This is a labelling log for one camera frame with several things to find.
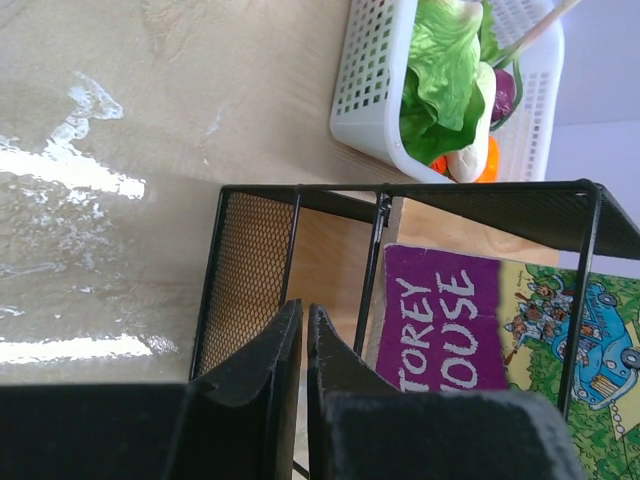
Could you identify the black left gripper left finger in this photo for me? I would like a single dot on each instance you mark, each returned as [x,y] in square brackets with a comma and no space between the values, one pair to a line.
[240,418]

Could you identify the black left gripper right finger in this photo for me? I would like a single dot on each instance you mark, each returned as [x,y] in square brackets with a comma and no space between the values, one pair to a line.
[333,366]

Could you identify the purple Treehouse paperback book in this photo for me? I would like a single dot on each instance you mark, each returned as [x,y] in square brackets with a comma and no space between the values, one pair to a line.
[454,321]

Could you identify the small orange pumpkin toy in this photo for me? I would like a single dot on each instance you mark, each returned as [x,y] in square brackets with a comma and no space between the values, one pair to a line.
[440,165]

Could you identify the white radish toy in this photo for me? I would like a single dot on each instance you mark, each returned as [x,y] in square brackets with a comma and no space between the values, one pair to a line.
[467,165]

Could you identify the large orange fruit toy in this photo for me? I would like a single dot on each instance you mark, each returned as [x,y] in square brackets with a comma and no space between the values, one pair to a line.
[491,171]

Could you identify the white plastic basket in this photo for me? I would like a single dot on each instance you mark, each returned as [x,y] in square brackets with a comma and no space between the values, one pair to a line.
[370,80]

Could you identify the green lettuce toy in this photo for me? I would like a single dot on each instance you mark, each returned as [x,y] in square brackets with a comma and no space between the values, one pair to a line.
[450,84]

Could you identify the purple onion toy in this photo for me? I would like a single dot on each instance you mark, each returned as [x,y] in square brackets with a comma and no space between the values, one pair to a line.
[512,55]

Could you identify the wooden shelf with wire frame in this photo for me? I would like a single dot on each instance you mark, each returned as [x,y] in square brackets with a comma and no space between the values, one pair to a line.
[322,245]

